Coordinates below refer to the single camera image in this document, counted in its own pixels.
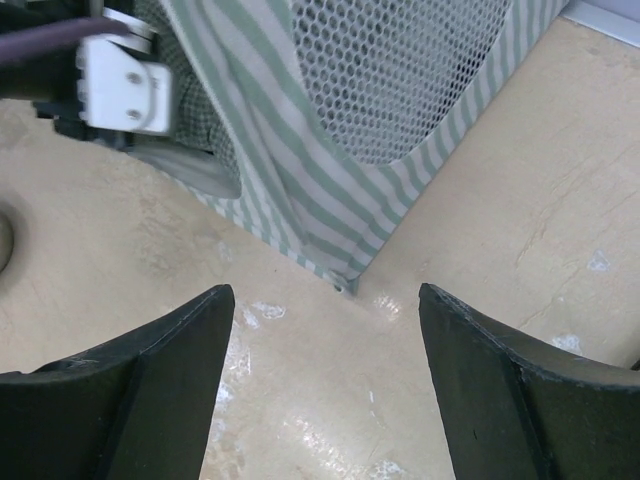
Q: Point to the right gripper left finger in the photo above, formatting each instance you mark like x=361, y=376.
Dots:
x=139, y=406

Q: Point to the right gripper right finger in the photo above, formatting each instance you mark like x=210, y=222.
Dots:
x=515, y=407

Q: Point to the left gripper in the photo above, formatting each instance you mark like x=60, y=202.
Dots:
x=66, y=121

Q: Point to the green checked cushion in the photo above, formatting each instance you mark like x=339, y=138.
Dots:
x=199, y=152

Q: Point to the green striped pet tent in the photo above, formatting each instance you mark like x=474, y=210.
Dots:
x=342, y=112

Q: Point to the steel pet bowl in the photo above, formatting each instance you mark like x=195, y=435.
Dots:
x=7, y=240

